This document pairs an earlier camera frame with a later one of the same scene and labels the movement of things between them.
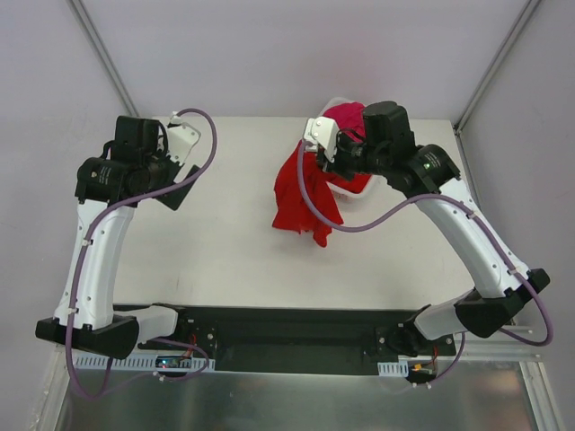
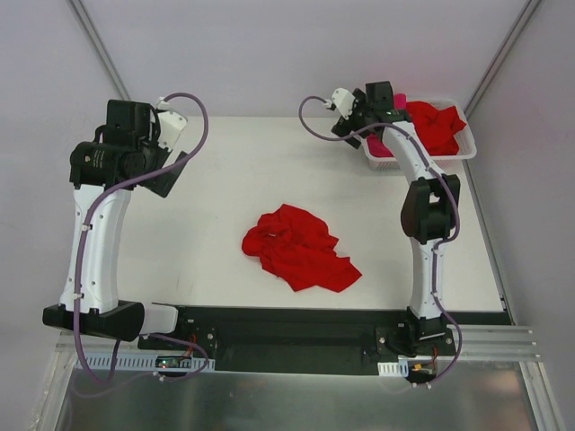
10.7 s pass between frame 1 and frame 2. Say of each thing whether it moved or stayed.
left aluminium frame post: stayed
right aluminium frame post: stayed
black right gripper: moved
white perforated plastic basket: moved
